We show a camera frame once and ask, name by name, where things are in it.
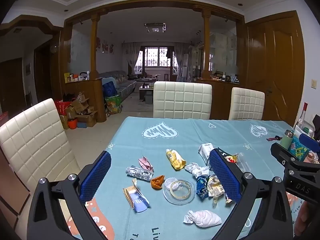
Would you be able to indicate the blue and white paper carton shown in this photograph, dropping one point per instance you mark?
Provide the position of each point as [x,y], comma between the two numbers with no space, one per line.
[136,198]

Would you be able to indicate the green thermos flask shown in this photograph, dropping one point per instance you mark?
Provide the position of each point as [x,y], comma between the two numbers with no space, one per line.
[287,139]

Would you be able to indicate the colourful woven bag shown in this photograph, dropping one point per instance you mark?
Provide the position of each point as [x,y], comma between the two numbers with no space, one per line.
[113,105]

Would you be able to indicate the red and yellow wrapper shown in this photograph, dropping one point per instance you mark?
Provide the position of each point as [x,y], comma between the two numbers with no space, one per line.
[231,158]

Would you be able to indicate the orange bucket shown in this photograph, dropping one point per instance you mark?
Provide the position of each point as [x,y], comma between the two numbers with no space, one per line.
[73,124]

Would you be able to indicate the wall switch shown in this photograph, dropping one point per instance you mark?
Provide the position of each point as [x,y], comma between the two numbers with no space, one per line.
[313,83]

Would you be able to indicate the red box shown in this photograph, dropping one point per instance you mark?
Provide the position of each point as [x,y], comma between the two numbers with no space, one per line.
[60,107]

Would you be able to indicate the purple watch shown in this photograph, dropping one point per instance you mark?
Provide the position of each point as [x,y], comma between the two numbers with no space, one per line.
[273,138]

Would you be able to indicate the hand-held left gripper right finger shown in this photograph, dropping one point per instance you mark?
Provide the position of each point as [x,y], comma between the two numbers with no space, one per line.
[225,177]

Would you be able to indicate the clear plastic blister pack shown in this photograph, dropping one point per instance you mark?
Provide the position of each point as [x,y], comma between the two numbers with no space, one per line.
[138,173]

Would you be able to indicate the cream quilted chair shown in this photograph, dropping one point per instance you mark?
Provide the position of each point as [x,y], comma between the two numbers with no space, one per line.
[35,140]
[246,103]
[182,100]

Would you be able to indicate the barred window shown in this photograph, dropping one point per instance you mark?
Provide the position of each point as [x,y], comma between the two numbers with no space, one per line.
[156,56]

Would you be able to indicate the colourful patterned box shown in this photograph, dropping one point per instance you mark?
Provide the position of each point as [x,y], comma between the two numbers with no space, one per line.
[298,150]

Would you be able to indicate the white and yellow wrapper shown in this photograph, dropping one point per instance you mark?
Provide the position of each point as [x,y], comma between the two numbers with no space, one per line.
[215,187]

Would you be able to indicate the patterned curtain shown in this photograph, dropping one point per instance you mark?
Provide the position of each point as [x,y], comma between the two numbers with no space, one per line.
[131,57]
[178,57]

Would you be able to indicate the yellow box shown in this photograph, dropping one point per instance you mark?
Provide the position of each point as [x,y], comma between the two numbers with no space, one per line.
[67,77]

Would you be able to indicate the blue foil wrapper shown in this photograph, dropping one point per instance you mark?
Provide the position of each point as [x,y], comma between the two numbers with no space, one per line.
[202,186]

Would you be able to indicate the large white tissue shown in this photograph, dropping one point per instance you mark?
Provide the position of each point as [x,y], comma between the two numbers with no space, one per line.
[203,218]

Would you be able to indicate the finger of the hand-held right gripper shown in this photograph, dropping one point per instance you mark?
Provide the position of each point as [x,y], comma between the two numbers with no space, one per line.
[310,141]
[282,152]

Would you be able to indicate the ceiling lamp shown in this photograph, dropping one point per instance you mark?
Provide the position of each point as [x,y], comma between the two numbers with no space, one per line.
[155,27]

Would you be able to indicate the small white tissue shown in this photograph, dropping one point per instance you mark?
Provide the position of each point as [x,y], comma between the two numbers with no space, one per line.
[197,169]

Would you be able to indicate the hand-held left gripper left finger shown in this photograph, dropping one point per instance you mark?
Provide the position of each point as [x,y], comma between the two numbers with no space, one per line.
[96,172]

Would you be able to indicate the person's right hand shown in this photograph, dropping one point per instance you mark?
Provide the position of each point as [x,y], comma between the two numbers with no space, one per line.
[303,217]

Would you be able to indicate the grey sofa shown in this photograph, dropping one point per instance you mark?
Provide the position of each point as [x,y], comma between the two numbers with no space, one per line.
[125,83]

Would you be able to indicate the orange wrapper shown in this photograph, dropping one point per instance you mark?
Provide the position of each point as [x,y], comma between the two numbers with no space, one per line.
[157,182]

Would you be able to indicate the white standing air conditioner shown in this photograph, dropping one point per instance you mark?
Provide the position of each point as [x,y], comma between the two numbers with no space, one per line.
[185,65]

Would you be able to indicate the grey waste bin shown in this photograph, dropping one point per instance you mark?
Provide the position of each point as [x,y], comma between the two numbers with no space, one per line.
[148,97]

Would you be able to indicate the wall pictures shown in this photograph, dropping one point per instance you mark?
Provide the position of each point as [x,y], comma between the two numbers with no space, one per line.
[105,46]

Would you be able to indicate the wooden partition cabinet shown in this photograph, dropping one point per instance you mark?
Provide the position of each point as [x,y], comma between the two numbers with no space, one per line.
[221,97]
[96,92]

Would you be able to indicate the blue cushion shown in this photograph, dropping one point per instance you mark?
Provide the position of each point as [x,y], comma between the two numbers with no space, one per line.
[109,88]

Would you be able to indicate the white milk carton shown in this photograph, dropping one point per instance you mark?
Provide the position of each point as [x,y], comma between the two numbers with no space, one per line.
[205,151]

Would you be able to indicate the coffee table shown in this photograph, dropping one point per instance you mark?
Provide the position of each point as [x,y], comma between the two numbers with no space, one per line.
[145,86]

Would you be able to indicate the pink wrapper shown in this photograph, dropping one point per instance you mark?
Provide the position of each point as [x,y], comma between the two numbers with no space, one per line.
[146,163]

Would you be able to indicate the wooden door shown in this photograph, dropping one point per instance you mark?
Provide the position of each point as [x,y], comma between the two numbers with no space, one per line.
[275,70]

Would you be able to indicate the glass bottle with red cap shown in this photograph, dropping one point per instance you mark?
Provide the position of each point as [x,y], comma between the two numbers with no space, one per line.
[301,118]

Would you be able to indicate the large clear round lid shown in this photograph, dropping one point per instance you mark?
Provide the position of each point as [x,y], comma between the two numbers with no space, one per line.
[183,195]

